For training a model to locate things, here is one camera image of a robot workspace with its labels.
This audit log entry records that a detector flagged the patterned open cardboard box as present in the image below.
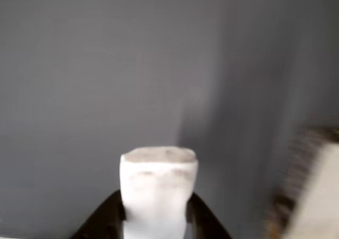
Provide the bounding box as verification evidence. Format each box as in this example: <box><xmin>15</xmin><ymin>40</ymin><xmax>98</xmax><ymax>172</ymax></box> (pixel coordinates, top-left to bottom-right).
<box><xmin>264</xmin><ymin>125</ymin><xmax>339</xmax><ymax>239</ymax></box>

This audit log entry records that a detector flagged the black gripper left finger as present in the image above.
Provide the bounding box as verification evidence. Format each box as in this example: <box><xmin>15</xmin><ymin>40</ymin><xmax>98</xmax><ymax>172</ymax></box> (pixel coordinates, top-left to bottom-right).
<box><xmin>70</xmin><ymin>190</ymin><xmax>127</xmax><ymax>239</ymax></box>

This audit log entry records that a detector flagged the white rectangular eraser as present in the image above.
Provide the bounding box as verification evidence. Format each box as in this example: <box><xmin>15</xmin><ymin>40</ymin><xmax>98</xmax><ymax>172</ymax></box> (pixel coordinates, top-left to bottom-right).
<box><xmin>119</xmin><ymin>146</ymin><xmax>199</xmax><ymax>239</ymax></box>

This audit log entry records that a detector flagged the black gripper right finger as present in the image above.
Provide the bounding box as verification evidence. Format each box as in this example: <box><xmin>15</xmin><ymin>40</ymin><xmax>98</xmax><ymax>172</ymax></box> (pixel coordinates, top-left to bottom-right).
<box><xmin>184</xmin><ymin>192</ymin><xmax>234</xmax><ymax>239</ymax></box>

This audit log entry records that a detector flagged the grey desk mat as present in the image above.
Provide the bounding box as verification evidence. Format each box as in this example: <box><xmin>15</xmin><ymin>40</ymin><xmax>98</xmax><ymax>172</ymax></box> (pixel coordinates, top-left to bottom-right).
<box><xmin>0</xmin><ymin>0</ymin><xmax>339</xmax><ymax>239</ymax></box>

